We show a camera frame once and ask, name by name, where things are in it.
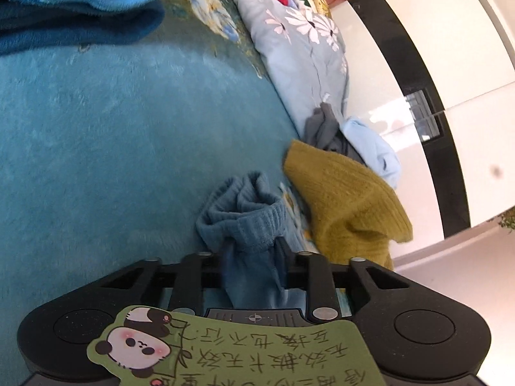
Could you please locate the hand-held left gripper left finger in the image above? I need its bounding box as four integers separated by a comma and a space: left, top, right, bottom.
86, 251, 226, 316

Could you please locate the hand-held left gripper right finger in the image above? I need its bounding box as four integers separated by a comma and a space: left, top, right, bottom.
274, 235, 411, 322

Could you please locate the blue knit sweater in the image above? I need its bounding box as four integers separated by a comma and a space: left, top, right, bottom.
196, 171, 311, 310

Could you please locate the mustard yellow knit sweater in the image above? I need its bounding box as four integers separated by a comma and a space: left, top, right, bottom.
284, 140, 414, 273

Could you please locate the green panda note card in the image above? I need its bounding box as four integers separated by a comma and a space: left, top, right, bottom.
86, 306, 389, 386

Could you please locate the pale blue garment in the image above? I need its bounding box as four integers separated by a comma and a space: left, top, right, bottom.
340, 116, 402, 189

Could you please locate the teal floral blanket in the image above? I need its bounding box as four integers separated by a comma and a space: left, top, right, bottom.
0, 0, 323, 371

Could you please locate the grey garment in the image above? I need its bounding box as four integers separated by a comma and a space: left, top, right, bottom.
304, 102, 368, 166

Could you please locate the grey floral quilt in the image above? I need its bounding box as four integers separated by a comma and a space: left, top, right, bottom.
229, 0, 351, 138

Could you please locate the white wardrobe with black stripe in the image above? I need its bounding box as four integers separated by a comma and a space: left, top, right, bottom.
330, 0, 515, 263

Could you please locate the folded dark blue garment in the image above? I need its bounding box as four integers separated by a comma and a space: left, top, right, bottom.
0, 0, 166, 56

